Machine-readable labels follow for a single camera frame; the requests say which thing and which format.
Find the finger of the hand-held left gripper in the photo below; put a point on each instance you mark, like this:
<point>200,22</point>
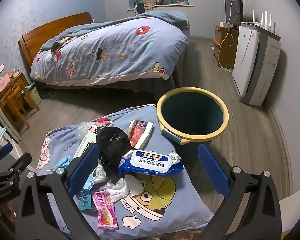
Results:
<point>2,152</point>
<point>18,163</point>

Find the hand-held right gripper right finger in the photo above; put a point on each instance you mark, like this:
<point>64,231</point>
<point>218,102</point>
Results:
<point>212,170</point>

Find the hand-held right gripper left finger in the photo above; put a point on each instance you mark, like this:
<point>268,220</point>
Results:
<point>83,167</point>

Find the white cardboard box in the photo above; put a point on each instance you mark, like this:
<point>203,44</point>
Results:
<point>86,140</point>

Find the blue blister pack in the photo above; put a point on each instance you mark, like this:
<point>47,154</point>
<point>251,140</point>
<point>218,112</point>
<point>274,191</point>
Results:
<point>86,201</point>

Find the clear plastic bag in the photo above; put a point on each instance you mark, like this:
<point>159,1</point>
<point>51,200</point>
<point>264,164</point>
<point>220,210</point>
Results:
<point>83,130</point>

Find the black plastic bag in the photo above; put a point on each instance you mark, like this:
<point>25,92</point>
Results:
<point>112,142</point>

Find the pink snack wrapper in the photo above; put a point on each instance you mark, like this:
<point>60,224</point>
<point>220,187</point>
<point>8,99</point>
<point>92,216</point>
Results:
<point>105,212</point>

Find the blue bin with yellow rim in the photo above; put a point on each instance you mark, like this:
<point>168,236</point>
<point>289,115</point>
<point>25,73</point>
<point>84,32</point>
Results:
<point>192,112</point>

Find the blue wet wipes pack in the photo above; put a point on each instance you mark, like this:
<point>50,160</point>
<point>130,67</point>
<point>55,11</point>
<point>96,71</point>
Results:
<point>150,162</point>

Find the red and white snack wrapper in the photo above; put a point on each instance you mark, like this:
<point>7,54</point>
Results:
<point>140,135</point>

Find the person's left hand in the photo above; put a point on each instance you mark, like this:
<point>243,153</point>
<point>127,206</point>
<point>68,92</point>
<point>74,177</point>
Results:
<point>5,212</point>

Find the blue cartoon print cushion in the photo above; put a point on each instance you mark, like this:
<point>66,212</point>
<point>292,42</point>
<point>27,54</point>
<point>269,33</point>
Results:
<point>165,205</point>

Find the small green and white bin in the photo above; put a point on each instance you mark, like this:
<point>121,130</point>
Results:
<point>35,95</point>

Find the pink box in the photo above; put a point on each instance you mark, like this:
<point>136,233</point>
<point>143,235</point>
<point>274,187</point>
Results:
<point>1,85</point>

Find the white paper sheet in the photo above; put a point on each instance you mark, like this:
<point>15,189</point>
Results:
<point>295,210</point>

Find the dark grey bed skirt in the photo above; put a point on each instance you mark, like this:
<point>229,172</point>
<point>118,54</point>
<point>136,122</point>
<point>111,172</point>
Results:
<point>175,77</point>

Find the white air purifier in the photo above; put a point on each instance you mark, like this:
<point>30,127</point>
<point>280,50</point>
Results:
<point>247,62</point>

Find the wooden cabinet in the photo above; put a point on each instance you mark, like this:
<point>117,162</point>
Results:
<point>225,50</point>

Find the wooden bed headboard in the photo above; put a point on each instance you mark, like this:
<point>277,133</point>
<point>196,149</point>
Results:
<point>40,35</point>

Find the white power strip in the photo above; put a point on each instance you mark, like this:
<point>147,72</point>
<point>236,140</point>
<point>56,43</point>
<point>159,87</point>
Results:
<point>225,24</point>

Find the white router with antennas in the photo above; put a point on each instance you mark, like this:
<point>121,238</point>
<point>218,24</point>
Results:
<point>255,24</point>

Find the black monitor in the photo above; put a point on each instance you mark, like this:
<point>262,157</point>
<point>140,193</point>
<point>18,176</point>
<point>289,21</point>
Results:
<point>233,5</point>

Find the wooden window sill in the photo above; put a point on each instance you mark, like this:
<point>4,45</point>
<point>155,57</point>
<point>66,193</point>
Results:
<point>165,5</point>

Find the plaid cloth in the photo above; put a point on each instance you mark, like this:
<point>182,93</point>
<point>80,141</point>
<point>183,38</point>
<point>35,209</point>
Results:
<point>148,6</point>

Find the pink plush toy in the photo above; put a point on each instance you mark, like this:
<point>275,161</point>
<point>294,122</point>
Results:
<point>161,0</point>

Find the white wall socket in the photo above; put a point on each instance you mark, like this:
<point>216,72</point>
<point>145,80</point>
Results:
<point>0,69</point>

